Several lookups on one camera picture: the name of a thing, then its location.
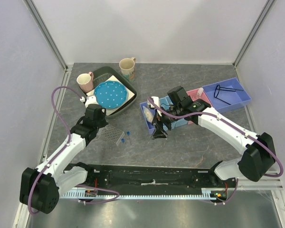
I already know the pink and cream mug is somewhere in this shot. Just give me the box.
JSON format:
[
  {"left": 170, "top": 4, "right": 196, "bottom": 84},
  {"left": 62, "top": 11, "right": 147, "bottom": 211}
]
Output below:
[{"left": 76, "top": 72, "right": 94, "bottom": 93}]

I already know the clear test tube rack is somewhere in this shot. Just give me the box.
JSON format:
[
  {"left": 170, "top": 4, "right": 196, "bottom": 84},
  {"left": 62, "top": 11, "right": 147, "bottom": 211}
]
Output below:
[{"left": 99, "top": 125, "right": 125, "bottom": 146}]

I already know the pink bin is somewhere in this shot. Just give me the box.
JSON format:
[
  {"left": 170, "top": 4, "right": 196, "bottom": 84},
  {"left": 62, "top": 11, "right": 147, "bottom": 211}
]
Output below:
[{"left": 184, "top": 89, "right": 216, "bottom": 127}]

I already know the light blue bin right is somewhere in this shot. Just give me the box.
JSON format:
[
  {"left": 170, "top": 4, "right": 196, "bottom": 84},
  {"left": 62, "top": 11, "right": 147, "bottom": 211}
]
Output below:
[{"left": 173, "top": 118, "right": 188, "bottom": 128}]

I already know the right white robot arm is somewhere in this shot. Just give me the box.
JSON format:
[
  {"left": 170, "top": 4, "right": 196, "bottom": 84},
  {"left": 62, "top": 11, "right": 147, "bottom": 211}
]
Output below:
[{"left": 147, "top": 86, "right": 277, "bottom": 187}]

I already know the black wire ring stand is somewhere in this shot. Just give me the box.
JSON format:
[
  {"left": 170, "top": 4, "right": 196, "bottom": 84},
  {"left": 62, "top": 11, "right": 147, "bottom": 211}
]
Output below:
[{"left": 214, "top": 84, "right": 244, "bottom": 105}]

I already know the beige mug with pattern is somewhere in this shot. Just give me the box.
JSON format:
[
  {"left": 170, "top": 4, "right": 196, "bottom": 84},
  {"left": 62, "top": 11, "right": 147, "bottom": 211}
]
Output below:
[{"left": 119, "top": 57, "right": 136, "bottom": 82}]

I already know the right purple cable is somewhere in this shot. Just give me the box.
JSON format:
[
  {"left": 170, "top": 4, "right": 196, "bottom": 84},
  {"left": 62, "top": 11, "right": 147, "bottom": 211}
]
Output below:
[{"left": 147, "top": 96, "right": 285, "bottom": 206}]

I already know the purple large bin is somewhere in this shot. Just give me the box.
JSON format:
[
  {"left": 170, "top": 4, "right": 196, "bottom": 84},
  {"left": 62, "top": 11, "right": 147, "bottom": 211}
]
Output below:
[{"left": 203, "top": 78, "right": 251, "bottom": 114}]

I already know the clear flask white stopper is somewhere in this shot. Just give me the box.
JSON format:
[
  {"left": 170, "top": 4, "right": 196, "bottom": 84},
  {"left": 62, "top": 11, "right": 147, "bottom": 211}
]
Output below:
[{"left": 192, "top": 87, "right": 204, "bottom": 100}]

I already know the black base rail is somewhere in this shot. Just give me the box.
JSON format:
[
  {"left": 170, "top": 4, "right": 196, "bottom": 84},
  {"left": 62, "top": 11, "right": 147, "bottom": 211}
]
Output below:
[{"left": 62, "top": 162, "right": 236, "bottom": 195}]

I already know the dark green tray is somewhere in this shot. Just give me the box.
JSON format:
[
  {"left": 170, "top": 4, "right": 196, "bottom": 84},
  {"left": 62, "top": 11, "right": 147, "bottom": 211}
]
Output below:
[{"left": 76, "top": 66, "right": 137, "bottom": 117}]

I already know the light blue bin left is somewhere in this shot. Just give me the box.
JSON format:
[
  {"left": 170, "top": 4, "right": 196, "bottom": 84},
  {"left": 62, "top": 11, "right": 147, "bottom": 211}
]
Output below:
[{"left": 160, "top": 97, "right": 176, "bottom": 129}]

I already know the light blue bin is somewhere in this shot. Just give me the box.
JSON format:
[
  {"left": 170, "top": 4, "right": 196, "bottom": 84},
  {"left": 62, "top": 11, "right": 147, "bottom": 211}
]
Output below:
[
  {"left": 160, "top": 97, "right": 176, "bottom": 129},
  {"left": 173, "top": 118, "right": 188, "bottom": 128}
]

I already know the purple narrow bin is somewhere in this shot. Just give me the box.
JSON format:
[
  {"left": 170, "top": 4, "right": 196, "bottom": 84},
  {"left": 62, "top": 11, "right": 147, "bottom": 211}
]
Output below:
[{"left": 140, "top": 102, "right": 157, "bottom": 135}]

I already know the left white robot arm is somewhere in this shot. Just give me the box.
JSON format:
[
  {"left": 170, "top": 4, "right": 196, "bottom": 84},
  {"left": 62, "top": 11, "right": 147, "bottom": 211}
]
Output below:
[{"left": 19, "top": 104, "right": 108, "bottom": 214}]

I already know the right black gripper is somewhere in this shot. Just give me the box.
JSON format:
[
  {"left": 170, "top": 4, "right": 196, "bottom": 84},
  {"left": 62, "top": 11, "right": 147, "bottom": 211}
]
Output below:
[{"left": 151, "top": 104, "right": 183, "bottom": 140}]

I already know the blue dotted plate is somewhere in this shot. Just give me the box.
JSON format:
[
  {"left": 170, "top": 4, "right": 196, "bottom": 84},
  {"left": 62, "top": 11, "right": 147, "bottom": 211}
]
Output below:
[{"left": 94, "top": 81, "right": 128, "bottom": 109}]

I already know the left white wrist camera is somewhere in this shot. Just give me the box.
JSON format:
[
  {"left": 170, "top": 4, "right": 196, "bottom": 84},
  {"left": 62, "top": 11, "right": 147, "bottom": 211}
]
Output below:
[{"left": 80, "top": 95, "right": 98, "bottom": 108}]

